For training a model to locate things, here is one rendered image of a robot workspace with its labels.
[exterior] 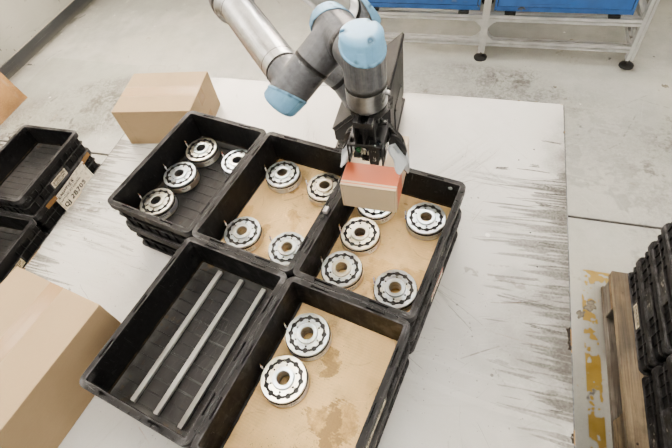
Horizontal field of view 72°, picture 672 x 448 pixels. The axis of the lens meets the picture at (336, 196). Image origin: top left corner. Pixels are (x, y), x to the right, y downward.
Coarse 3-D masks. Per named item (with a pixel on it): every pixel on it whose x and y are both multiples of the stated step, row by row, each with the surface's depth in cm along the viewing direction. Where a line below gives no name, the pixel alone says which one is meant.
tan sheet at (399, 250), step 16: (400, 208) 128; (448, 208) 126; (384, 224) 125; (400, 224) 125; (384, 240) 122; (400, 240) 121; (416, 240) 121; (432, 240) 120; (368, 256) 120; (384, 256) 119; (400, 256) 118; (416, 256) 118; (320, 272) 118; (368, 272) 117; (416, 272) 115; (368, 288) 114
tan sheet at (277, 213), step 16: (304, 176) 139; (256, 192) 138; (272, 192) 137; (304, 192) 135; (256, 208) 134; (272, 208) 133; (288, 208) 133; (304, 208) 132; (320, 208) 131; (272, 224) 130; (288, 224) 129; (304, 224) 128; (224, 240) 128
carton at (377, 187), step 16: (352, 160) 102; (352, 176) 99; (368, 176) 98; (384, 176) 98; (400, 176) 99; (352, 192) 99; (368, 192) 98; (384, 192) 96; (400, 192) 102; (368, 208) 102; (384, 208) 101
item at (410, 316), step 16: (432, 176) 121; (464, 192) 117; (320, 224) 115; (448, 224) 111; (304, 256) 110; (432, 256) 106; (432, 272) 104; (336, 288) 104; (368, 304) 101; (384, 304) 100; (416, 304) 99
